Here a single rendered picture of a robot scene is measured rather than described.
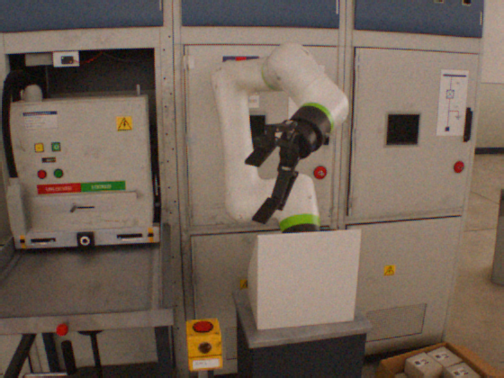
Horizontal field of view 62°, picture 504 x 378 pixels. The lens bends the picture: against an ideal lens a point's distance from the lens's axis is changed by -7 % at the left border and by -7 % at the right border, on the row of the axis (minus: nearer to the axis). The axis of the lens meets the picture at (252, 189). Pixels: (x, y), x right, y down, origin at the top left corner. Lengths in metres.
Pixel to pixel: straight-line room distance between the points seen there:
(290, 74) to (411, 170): 1.19
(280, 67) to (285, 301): 0.66
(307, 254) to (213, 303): 0.87
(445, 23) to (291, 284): 1.36
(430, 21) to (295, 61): 1.15
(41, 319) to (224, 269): 0.91
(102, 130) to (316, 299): 0.91
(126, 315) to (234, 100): 0.73
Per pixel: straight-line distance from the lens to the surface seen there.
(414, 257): 2.29
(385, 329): 2.43
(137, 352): 2.22
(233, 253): 1.97
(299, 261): 1.28
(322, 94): 1.05
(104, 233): 1.70
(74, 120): 1.63
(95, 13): 1.81
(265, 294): 1.31
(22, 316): 1.37
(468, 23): 2.22
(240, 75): 1.46
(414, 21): 2.06
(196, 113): 1.79
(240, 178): 1.40
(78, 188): 1.67
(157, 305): 1.31
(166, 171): 1.85
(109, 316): 1.32
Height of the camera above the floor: 1.50
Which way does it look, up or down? 16 degrees down
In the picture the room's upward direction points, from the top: straight up
